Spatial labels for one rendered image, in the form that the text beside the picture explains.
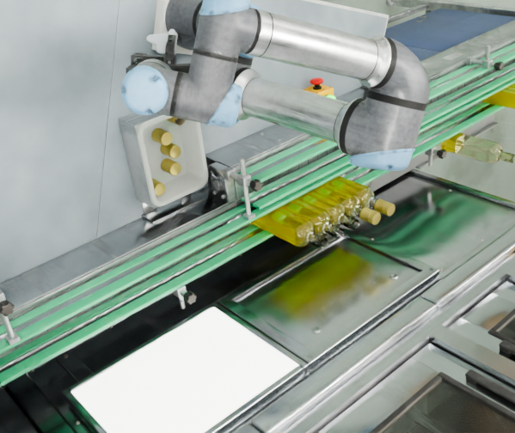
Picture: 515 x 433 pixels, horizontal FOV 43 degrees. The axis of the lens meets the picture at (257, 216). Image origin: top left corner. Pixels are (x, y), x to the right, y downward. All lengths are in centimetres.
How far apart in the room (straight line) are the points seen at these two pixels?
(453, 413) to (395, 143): 57
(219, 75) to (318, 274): 80
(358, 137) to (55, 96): 68
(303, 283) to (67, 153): 67
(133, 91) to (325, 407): 75
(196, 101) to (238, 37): 12
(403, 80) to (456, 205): 91
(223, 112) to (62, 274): 67
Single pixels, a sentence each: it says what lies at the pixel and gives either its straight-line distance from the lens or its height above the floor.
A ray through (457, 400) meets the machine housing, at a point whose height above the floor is 158.
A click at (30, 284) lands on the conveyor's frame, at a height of 82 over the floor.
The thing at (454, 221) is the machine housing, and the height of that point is 117.
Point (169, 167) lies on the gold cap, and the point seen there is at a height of 81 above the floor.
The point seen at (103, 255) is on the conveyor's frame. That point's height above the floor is 84.
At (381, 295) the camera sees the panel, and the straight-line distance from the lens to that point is 167.
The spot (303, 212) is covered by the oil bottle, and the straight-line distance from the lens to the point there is 171.
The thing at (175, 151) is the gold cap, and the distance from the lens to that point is 167.
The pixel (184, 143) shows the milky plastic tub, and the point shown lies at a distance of 172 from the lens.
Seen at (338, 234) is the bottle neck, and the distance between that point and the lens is 168.
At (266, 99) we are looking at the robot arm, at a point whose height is 111.
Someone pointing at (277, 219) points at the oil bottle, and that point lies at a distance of 170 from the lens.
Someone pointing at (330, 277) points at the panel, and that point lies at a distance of 173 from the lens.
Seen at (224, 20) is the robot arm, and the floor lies 129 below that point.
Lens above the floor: 214
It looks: 44 degrees down
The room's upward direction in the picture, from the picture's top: 116 degrees clockwise
